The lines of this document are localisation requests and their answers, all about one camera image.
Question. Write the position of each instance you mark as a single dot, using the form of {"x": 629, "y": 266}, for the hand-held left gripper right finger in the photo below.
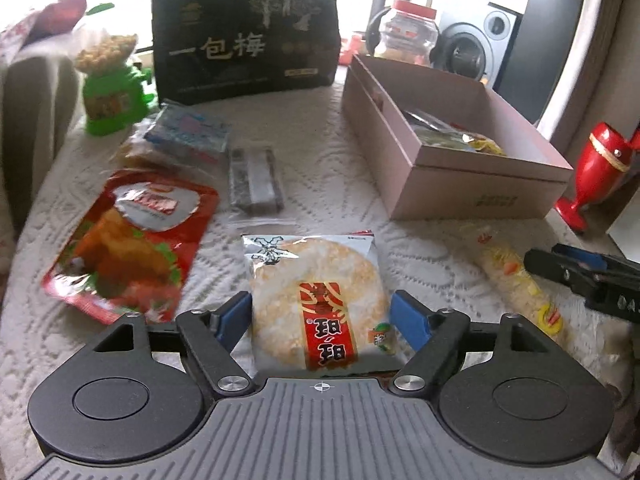
{"x": 410, "y": 320}

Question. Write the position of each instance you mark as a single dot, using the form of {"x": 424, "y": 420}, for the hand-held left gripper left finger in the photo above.
{"x": 232, "y": 322}

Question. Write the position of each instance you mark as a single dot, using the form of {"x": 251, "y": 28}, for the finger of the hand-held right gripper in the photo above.
{"x": 555, "y": 267}
{"x": 585, "y": 257}

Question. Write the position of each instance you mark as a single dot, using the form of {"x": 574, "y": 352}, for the long yellow printed snack packet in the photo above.
{"x": 510, "y": 275}

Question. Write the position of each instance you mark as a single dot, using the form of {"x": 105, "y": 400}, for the rice cracker packet red label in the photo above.
{"x": 310, "y": 280}

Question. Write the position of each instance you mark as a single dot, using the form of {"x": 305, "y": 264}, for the pink cardboard box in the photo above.
{"x": 475, "y": 195}

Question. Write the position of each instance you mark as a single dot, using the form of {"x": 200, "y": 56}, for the red wooden vase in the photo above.
{"x": 600, "y": 165}

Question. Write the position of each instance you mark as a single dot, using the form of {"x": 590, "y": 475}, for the red snack packet white label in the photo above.
{"x": 125, "y": 245}

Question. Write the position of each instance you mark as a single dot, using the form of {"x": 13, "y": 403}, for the crinkled yellow green packet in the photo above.
{"x": 480, "y": 146}

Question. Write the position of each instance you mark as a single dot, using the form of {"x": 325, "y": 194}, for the dark snack bar packet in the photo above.
{"x": 255, "y": 180}

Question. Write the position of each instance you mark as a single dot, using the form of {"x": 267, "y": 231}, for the white lace tablecloth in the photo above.
{"x": 325, "y": 180}

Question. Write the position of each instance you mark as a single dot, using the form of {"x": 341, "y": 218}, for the silver snack packet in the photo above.
{"x": 427, "y": 120}

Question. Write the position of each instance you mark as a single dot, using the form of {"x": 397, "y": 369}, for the pale orange snack packet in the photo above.
{"x": 132, "y": 152}

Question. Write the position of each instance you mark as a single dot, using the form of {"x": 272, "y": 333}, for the blue white snack packet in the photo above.
{"x": 185, "y": 127}

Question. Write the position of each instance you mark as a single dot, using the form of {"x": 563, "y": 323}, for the grey washing machine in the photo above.
{"x": 500, "y": 25}

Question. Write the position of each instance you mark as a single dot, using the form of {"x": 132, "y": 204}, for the black gift bag gold print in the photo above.
{"x": 240, "y": 75}

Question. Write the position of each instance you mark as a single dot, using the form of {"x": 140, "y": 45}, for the green toy bucket yellow balls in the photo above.
{"x": 112, "y": 100}

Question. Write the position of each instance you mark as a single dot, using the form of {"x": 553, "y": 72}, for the clear plastic jar red lid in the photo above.
{"x": 407, "y": 35}

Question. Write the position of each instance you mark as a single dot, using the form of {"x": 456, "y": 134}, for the red plush toy green leaf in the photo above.
{"x": 60, "y": 12}

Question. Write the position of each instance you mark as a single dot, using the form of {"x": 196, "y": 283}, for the floral blanket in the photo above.
{"x": 15, "y": 35}

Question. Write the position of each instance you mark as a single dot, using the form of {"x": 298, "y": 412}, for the white curved frame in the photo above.
{"x": 590, "y": 35}

